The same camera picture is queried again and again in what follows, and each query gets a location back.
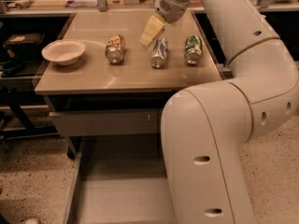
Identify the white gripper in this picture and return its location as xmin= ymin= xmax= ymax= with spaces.
xmin=139 ymin=0 xmax=190 ymax=48

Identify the blue silver redbull can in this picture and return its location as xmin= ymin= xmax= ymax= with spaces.
xmin=150 ymin=37 xmax=168 ymax=69

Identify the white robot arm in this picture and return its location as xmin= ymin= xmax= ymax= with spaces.
xmin=140 ymin=0 xmax=299 ymax=224

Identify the green can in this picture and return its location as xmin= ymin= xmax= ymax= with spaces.
xmin=184 ymin=35 xmax=203 ymax=65

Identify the grey drawer cabinet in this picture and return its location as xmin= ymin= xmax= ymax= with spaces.
xmin=34 ymin=9 xmax=227 ymax=224

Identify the closed top drawer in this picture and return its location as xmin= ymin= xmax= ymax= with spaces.
xmin=50 ymin=108 xmax=162 ymax=136

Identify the open middle drawer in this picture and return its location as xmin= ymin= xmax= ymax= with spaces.
xmin=63 ymin=134 xmax=177 ymax=224

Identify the white bowl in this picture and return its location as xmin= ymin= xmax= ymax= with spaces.
xmin=42 ymin=39 xmax=86 ymax=66

